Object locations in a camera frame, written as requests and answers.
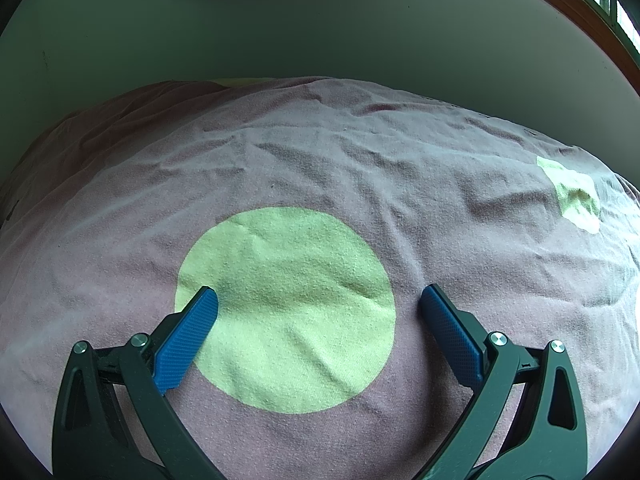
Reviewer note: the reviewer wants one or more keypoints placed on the wooden framed window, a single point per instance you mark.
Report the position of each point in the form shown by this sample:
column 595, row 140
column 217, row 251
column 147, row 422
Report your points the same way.
column 575, row 5

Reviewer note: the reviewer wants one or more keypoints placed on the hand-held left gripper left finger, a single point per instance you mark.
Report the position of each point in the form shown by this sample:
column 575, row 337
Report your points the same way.
column 185, row 335

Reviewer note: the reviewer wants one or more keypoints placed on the pink blanket with green dots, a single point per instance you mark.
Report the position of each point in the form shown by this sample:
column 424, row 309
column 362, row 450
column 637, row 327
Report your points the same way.
column 350, row 170

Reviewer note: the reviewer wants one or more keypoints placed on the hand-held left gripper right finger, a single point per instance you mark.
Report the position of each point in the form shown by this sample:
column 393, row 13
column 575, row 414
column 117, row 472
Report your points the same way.
column 450, row 335

